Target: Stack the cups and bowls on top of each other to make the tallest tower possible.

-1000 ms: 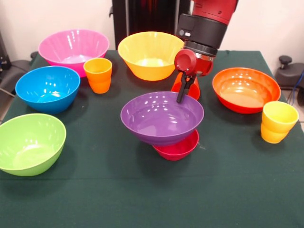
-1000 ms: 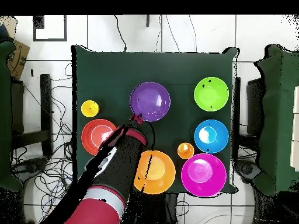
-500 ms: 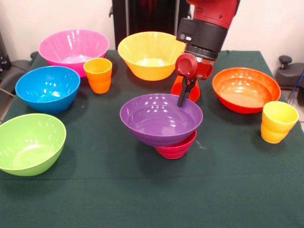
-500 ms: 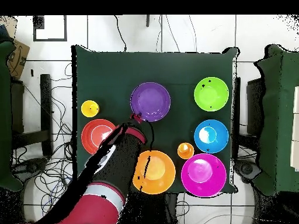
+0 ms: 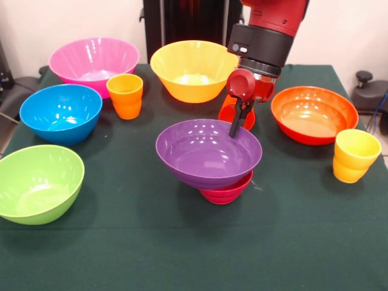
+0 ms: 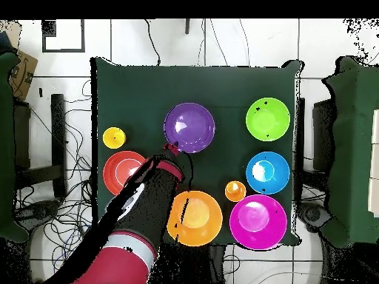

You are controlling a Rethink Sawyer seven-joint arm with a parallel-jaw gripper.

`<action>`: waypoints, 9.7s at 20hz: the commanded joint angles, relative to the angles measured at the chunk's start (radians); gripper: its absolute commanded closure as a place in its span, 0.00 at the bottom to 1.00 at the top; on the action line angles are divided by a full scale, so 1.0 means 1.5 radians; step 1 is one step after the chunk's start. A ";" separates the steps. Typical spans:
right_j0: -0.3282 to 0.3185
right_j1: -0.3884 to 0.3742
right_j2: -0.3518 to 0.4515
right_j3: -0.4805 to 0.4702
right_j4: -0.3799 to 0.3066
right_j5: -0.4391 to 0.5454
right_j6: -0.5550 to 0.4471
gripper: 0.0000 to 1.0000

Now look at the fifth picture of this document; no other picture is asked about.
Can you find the large yellow-orange bowl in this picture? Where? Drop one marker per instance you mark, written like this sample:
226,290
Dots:
188,66

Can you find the large pink bowl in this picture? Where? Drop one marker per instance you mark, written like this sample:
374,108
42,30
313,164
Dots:
91,57

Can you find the blue bowl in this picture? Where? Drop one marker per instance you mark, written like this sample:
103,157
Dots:
60,115

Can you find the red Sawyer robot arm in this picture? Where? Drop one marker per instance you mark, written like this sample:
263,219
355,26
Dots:
266,33

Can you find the yellow cup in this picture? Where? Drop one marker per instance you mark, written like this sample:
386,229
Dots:
354,157

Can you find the shallow red-orange bowl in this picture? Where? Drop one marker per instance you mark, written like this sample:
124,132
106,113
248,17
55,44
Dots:
315,115

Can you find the black device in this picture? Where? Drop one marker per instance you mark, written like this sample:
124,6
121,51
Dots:
4,69

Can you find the dark green tablecloth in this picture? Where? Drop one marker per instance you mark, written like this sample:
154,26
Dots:
242,242

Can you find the green bowl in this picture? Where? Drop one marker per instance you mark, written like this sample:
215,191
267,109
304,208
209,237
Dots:
39,185

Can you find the purple bowl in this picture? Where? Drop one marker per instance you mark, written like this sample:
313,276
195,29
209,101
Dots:
206,154

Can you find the small crimson bowl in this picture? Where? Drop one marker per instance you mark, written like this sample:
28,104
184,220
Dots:
224,195

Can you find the red-orange cup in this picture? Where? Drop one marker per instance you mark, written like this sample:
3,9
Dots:
225,113

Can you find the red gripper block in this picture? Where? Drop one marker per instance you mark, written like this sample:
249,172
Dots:
247,88

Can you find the orange cup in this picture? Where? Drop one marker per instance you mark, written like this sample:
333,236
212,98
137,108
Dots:
124,97

